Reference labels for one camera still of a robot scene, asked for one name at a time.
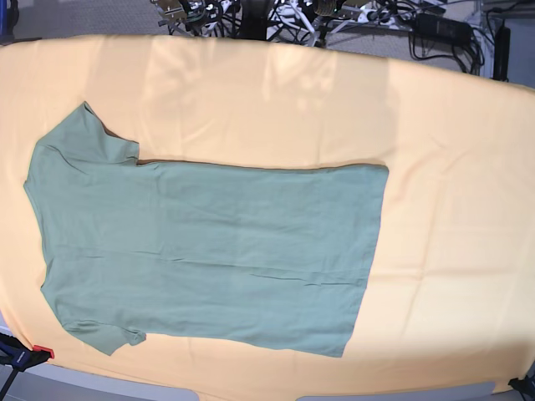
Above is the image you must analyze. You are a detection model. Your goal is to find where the black cable bundle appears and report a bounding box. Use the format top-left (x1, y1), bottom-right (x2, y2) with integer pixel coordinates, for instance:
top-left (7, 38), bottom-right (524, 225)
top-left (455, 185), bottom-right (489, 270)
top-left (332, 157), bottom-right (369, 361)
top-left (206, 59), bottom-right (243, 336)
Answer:
top-left (407, 24), bottom-right (490, 76)

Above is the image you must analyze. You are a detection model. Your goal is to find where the black centre stand post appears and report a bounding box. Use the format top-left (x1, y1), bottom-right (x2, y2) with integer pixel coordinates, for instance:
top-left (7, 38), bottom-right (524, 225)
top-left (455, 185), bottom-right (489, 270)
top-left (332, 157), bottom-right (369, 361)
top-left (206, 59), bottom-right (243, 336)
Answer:
top-left (239, 0), bottom-right (271, 41)

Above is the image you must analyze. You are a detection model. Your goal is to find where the black clamp right corner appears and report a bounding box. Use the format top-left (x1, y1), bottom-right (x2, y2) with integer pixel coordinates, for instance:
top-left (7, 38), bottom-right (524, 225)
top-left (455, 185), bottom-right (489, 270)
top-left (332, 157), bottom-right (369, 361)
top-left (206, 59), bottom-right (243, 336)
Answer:
top-left (508, 375), bottom-right (535, 401)

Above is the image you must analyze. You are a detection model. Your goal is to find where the yellow table cloth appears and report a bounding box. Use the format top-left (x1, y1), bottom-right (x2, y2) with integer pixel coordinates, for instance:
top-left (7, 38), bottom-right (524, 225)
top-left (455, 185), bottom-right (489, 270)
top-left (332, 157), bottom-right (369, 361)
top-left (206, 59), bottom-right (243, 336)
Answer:
top-left (1, 35), bottom-right (534, 400)

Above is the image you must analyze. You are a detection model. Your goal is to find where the white power strip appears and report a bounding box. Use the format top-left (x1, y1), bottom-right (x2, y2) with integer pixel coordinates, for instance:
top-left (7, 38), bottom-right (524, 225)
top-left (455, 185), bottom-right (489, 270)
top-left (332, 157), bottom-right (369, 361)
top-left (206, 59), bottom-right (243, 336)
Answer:
top-left (268, 1), bottom-right (408, 29)

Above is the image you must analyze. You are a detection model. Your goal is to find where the blue red clamp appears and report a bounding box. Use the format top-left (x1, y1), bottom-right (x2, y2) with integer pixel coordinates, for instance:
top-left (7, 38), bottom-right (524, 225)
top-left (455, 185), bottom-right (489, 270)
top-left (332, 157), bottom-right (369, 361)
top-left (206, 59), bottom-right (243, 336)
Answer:
top-left (0, 333), bottom-right (54, 372)

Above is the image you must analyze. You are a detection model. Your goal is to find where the black power adapter brick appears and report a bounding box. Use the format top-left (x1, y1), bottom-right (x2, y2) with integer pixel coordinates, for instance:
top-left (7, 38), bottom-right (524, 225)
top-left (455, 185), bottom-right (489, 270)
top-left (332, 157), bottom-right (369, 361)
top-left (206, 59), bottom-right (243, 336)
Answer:
top-left (413, 13), bottom-right (473, 47)

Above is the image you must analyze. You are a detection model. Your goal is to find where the green T-shirt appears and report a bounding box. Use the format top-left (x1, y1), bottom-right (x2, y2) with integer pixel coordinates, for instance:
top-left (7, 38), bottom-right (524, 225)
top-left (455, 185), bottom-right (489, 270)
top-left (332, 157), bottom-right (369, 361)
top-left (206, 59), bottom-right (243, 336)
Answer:
top-left (24, 104), bottom-right (389, 358)

